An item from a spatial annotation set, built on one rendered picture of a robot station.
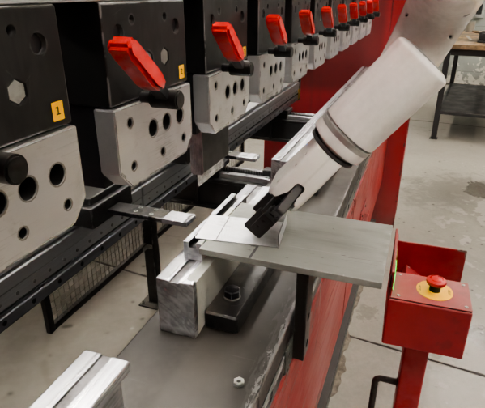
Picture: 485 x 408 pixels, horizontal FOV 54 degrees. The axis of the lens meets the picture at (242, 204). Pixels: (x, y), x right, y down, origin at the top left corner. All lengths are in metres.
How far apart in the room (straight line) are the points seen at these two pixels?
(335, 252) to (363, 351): 1.41
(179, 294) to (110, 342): 1.47
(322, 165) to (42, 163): 0.39
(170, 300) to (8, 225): 0.40
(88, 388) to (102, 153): 0.25
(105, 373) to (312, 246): 0.34
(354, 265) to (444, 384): 1.41
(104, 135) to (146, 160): 0.06
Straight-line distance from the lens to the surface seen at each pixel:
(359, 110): 0.63
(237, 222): 0.78
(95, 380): 0.56
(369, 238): 0.76
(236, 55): 0.60
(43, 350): 2.21
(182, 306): 0.71
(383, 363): 2.07
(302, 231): 0.76
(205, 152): 0.70
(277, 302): 0.81
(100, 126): 0.45
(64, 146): 0.39
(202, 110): 0.62
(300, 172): 0.65
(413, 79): 0.63
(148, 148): 0.49
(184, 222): 0.78
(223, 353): 0.72
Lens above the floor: 1.35
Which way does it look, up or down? 24 degrees down
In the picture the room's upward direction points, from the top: straight up
